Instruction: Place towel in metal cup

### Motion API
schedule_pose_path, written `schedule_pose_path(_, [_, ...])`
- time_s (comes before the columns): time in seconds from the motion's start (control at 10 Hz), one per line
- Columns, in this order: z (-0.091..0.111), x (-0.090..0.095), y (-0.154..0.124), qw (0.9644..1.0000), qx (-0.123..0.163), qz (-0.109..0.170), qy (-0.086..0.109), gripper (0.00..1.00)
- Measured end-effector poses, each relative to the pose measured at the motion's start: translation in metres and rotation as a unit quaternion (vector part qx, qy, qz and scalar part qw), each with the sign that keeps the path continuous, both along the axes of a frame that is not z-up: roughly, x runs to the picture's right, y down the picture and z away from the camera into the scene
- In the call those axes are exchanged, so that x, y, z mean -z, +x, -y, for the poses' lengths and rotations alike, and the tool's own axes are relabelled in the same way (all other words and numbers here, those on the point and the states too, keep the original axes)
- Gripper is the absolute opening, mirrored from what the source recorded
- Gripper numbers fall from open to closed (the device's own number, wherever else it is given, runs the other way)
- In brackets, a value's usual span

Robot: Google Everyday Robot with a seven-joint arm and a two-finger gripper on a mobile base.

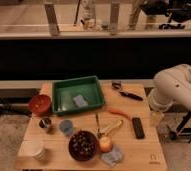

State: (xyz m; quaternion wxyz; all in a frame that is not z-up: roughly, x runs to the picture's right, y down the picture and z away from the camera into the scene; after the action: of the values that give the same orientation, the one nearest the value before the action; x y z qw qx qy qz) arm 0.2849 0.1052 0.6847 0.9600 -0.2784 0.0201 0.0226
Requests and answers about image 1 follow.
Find light blue towel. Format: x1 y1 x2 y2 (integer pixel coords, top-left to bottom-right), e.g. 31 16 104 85
101 144 123 166

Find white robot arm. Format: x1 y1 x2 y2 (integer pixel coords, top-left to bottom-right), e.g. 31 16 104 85
148 64 191 112

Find blue plastic cup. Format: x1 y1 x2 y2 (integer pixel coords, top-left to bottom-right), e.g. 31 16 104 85
59 120 74 136

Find small metal cup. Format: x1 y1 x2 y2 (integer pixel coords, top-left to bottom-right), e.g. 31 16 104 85
39 117 52 132

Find green plastic tray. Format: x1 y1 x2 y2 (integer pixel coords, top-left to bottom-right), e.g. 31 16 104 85
52 76 105 116

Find orange carrot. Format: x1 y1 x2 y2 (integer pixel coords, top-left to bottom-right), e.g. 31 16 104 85
107 108 130 120

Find yellow wooden spatula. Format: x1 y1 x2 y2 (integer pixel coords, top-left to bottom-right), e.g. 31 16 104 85
100 120 123 136

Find orange apple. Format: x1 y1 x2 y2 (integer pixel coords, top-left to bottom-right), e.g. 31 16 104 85
99 136 113 153

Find red bowl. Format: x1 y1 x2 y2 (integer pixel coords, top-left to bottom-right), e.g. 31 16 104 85
28 94 51 116

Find black remote control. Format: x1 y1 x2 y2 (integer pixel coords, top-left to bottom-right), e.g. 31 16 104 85
132 117 145 139

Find dark brown bowl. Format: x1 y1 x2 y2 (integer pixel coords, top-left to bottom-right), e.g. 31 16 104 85
68 130 98 161

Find white stacked bowls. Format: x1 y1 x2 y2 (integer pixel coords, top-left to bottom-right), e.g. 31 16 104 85
24 139 45 160

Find black handled can opener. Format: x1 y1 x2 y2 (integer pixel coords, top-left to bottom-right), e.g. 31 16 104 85
111 81 143 101

